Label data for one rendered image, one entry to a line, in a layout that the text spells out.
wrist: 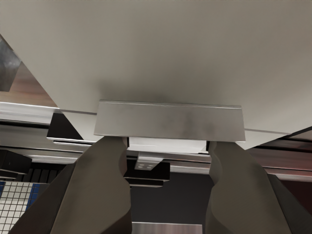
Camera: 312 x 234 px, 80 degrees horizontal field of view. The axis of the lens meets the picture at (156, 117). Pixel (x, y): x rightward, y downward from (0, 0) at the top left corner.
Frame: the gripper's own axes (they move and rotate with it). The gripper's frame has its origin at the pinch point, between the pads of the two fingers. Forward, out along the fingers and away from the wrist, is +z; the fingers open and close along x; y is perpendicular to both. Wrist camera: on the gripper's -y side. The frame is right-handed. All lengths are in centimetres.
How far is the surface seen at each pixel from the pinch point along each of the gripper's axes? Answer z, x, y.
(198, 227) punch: 1.9, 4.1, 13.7
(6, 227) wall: 178, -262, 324
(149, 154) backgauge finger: 9.5, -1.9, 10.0
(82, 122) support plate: 2.0, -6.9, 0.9
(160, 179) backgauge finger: 17.9, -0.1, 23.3
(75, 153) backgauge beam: 23.1, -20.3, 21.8
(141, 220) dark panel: 29, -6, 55
